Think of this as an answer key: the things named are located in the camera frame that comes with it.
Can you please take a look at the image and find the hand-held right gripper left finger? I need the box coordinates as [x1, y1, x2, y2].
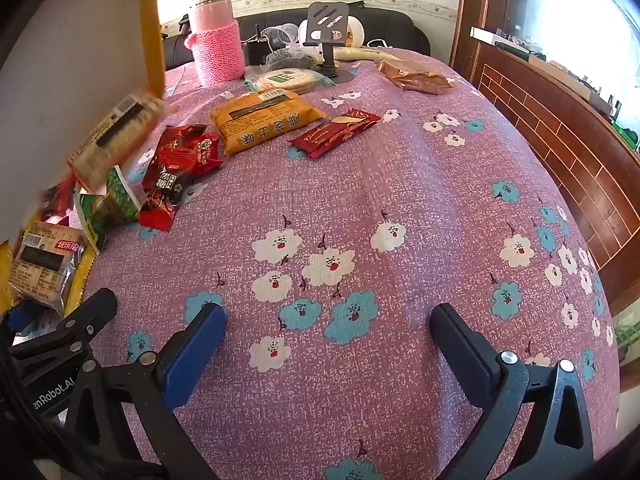
[55, 302, 229, 480]

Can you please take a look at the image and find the beige cracker packet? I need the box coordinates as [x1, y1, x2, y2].
[67, 87, 168, 193]

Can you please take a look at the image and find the cream long bundle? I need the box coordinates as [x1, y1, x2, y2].
[332, 42, 416, 66]

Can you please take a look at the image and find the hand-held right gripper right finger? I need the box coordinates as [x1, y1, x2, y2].
[430, 302, 598, 480]

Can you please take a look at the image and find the black phone stand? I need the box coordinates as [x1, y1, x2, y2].
[305, 2, 358, 86]

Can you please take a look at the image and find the shiny red candy packet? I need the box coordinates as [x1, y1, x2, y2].
[155, 125, 208, 171]

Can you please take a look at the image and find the red candy packet round logo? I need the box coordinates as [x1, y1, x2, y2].
[192, 132, 224, 177]

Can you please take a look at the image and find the clear plastic bag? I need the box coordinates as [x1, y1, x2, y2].
[261, 46, 321, 72]

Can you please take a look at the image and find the wooden door frame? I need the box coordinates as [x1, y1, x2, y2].
[449, 0, 493, 81]

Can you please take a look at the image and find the black sofa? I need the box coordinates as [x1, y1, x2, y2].
[160, 10, 431, 72]

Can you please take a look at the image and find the window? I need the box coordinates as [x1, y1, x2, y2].
[505, 0, 640, 96]

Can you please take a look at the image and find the black red candy packet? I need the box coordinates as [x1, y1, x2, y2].
[142, 167, 190, 207]

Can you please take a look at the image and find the purple floral tablecloth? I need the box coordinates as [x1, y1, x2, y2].
[65, 47, 621, 480]

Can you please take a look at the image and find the pink thermos with knit sleeve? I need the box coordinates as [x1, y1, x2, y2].
[187, 0, 246, 86]

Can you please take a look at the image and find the yellow edged cracker packet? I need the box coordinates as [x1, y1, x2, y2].
[10, 222, 98, 318]

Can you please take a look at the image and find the wooden brick pattern cabinet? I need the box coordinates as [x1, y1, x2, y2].
[470, 25, 640, 318]

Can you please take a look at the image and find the orange snack packet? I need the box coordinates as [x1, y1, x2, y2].
[209, 87, 326, 157]

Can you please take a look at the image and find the dark red snack packet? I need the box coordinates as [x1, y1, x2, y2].
[287, 108, 382, 160]

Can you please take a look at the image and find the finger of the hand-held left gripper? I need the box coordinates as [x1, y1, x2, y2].
[7, 305, 37, 332]
[10, 287, 118, 361]

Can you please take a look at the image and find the green snack packet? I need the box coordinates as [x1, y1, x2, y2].
[75, 192, 108, 254]
[97, 165, 142, 226]

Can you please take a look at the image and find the white long box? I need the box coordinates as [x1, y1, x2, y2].
[470, 26, 532, 54]

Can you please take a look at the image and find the brown foil packet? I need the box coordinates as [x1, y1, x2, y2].
[382, 59, 453, 96]

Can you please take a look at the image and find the round cracker packet green label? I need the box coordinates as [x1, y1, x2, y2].
[244, 67, 336, 95]

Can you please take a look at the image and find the green patterned bag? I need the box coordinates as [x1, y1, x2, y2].
[612, 310, 640, 363]

